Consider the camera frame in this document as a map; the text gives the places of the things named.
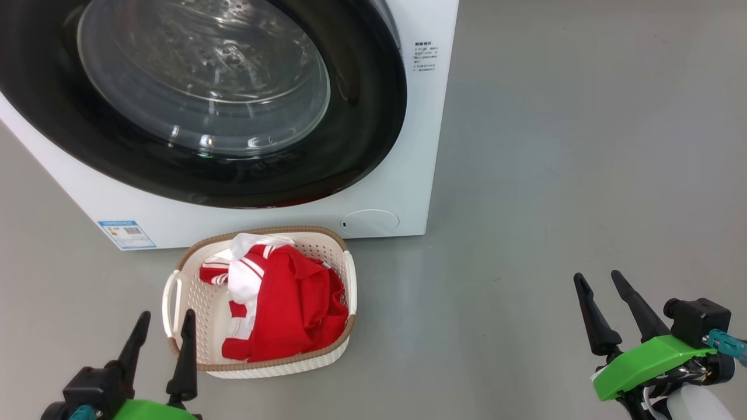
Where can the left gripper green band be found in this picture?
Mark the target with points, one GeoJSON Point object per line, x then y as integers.
{"type": "Point", "coordinates": [152, 411]}

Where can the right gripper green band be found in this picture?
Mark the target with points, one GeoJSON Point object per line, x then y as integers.
{"type": "Point", "coordinates": [648, 364]}

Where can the red and white striped garment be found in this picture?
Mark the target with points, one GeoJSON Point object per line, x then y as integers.
{"type": "Point", "coordinates": [245, 274]}

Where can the red garment with white bands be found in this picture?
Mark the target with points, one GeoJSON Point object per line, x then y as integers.
{"type": "Point", "coordinates": [297, 309]}

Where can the black washing machine door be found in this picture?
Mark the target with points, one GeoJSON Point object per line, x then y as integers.
{"type": "Point", "coordinates": [362, 116]}

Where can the cream perforated laundry basket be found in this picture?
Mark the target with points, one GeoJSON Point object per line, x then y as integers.
{"type": "Point", "coordinates": [198, 326]}

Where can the white front-load washing machine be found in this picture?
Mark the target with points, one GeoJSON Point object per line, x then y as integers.
{"type": "Point", "coordinates": [420, 146]}

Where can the blue energy label sticker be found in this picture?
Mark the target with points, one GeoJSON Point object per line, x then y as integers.
{"type": "Point", "coordinates": [127, 234]}

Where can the round drain filter cover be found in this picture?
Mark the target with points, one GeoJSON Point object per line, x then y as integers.
{"type": "Point", "coordinates": [370, 222]}

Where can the small printed warning label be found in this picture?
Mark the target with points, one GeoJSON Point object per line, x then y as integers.
{"type": "Point", "coordinates": [425, 56]}

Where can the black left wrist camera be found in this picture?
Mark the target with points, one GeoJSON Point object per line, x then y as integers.
{"type": "Point", "coordinates": [93, 388]}

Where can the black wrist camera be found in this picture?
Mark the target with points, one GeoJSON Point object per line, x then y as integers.
{"type": "Point", "coordinates": [700, 321]}
{"type": "Point", "coordinates": [93, 388]}

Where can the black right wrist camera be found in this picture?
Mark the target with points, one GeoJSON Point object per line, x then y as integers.
{"type": "Point", "coordinates": [700, 321]}

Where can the teal left camera connector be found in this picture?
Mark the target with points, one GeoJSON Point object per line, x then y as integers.
{"type": "Point", "coordinates": [83, 413]}

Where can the teal camera connector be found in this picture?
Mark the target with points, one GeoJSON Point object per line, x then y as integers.
{"type": "Point", "coordinates": [83, 413]}
{"type": "Point", "coordinates": [726, 345]}

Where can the teal right camera connector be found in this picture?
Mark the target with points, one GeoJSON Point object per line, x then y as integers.
{"type": "Point", "coordinates": [726, 345]}

